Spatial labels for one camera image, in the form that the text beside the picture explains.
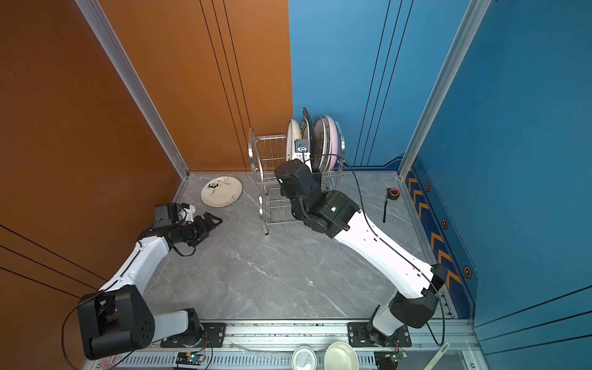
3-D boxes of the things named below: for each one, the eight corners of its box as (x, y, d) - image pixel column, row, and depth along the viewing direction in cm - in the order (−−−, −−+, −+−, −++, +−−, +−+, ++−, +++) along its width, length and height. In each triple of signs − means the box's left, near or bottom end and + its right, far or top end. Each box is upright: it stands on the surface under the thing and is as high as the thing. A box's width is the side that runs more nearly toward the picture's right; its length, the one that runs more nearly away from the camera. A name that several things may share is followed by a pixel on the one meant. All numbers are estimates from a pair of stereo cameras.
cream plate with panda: (197, 207, 109) (196, 204, 107) (208, 179, 121) (206, 176, 119) (238, 206, 109) (237, 204, 107) (244, 179, 121) (243, 176, 119)
